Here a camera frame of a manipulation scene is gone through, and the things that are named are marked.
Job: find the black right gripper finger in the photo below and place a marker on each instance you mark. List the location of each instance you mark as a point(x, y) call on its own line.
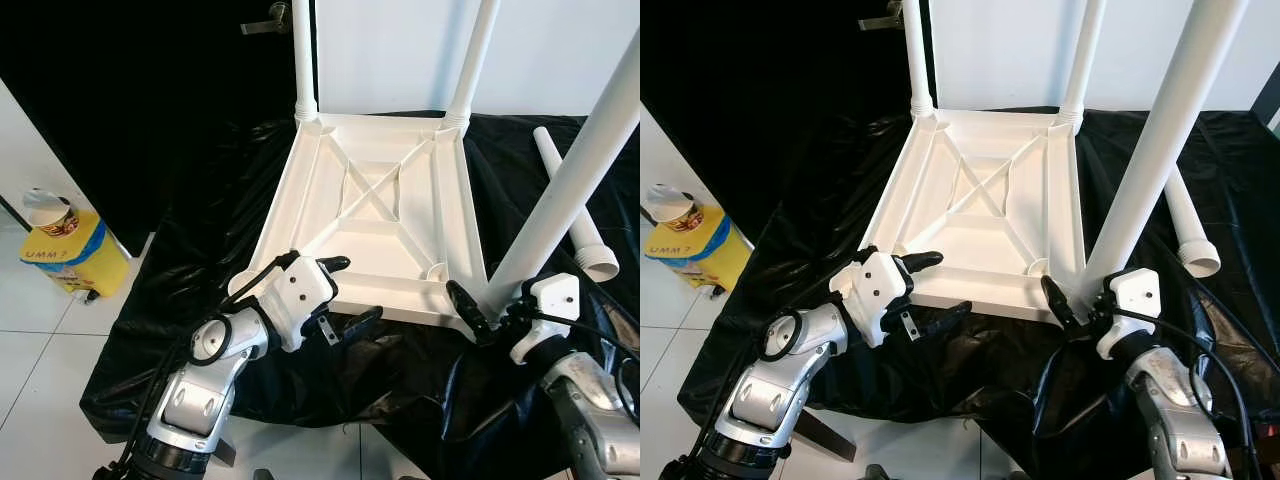
point(1060, 303)
point(468, 310)

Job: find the white plastic table top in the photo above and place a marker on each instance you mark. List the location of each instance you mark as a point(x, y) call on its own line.
point(920, 200)
point(300, 200)

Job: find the white plastic table leg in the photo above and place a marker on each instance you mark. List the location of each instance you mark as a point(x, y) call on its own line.
point(570, 190)
point(475, 60)
point(1160, 150)
point(1195, 250)
point(597, 255)
point(1085, 60)
point(915, 60)
point(303, 60)

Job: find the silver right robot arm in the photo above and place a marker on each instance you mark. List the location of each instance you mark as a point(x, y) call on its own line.
point(1170, 410)
point(590, 410)

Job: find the black plastic table sheet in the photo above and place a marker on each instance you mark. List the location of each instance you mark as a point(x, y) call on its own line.
point(1000, 400)
point(400, 400)

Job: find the brown wooden table leg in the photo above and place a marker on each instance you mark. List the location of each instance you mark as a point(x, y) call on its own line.
point(222, 452)
point(830, 438)

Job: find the yellow cardboard box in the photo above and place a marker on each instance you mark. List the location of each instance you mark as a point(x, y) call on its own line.
point(80, 262)
point(700, 260)

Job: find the black door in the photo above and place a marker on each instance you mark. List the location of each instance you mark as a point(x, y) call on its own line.
point(760, 100)
point(120, 100)

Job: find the black stand leg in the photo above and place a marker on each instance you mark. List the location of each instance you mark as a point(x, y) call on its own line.
point(12, 212)

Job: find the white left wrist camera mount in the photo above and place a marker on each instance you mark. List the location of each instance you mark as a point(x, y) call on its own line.
point(298, 295)
point(872, 290)

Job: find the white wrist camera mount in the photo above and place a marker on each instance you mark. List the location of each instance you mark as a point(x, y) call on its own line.
point(872, 290)
point(298, 295)
point(1130, 295)
point(550, 300)

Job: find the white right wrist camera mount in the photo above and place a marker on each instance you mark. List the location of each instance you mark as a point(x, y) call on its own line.
point(550, 300)
point(1130, 295)

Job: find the black wall trim strip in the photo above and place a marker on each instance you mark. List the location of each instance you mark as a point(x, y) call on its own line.
point(1270, 110)

